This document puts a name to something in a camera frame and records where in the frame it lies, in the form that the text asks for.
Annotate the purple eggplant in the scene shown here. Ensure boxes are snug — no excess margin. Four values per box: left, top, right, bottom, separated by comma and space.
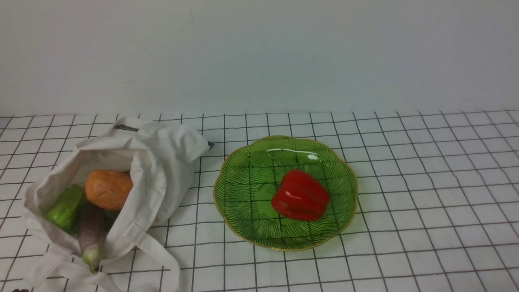
77, 202, 107, 274

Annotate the white cloth tote bag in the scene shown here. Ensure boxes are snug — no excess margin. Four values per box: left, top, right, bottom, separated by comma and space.
22, 118, 212, 292

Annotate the green glass leaf plate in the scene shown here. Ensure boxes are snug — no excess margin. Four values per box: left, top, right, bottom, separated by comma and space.
214, 135, 358, 251

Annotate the red bell pepper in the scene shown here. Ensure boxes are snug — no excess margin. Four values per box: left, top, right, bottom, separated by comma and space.
271, 169, 331, 221

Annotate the orange round vegetable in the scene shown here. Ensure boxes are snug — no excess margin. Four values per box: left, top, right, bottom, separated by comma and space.
85, 170, 133, 211

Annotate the green cucumber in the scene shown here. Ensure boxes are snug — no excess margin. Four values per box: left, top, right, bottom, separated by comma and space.
45, 185, 86, 234

